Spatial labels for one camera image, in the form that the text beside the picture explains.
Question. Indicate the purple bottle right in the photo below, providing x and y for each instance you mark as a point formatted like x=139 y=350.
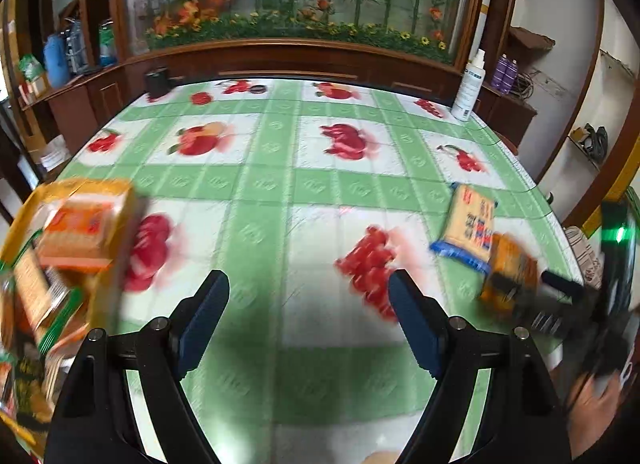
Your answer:
x=509 y=77

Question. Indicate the yellow tray with white liner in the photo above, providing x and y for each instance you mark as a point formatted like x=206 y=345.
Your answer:
x=61 y=276

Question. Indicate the purple bottle left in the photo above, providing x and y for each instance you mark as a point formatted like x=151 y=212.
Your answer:
x=499 y=73

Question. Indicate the small black box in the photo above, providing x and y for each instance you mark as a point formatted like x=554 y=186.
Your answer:
x=157 y=83

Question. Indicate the orange cracker pack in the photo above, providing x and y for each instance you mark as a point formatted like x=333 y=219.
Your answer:
x=79 y=237

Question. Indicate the striped cushion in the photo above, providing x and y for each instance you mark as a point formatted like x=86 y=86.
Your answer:
x=587 y=259

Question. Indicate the wooden sideboard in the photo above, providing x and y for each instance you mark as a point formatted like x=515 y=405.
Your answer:
x=80 y=108

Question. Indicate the beige cracker pack blue ends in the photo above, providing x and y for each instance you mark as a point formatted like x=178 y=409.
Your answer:
x=468 y=229

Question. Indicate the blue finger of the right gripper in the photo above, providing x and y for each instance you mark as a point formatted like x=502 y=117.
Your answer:
x=522 y=305
x=569 y=288

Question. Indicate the green fruit-print tablecloth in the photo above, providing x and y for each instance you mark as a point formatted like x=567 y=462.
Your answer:
x=272 y=182

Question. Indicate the clear water jug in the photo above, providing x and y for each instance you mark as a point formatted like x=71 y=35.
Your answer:
x=76 y=50

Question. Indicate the blue thermos jug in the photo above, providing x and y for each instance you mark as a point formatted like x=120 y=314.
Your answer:
x=55 y=61

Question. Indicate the cracker pack with black band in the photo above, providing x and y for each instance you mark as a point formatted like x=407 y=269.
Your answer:
x=48 y=302

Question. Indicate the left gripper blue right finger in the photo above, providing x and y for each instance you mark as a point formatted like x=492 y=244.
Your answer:
x=522 y=420

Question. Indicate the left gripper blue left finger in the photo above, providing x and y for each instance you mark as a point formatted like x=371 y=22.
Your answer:
x=93 y=420

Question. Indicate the dark green cracker pack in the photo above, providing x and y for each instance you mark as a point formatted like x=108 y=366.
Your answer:
x=33 y=410

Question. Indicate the green snack bag on sideboard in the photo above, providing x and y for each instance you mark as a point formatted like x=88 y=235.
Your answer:
x=31 y=68

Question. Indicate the purple bottle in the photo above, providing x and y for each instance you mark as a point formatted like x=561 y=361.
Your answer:
x=509 y=77
x=499 y=73

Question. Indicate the white spray bottle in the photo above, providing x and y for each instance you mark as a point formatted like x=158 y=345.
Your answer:
x=470 y=85

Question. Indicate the yellow-orange biscuit pack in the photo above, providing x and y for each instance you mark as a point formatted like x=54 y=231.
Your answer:
x=511 y=259

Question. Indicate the person's right hand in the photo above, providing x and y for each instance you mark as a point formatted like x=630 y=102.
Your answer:
x=591 y=412

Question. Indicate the green-labelled plastic bottle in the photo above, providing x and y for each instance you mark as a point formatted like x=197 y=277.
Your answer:
x=107 y=48

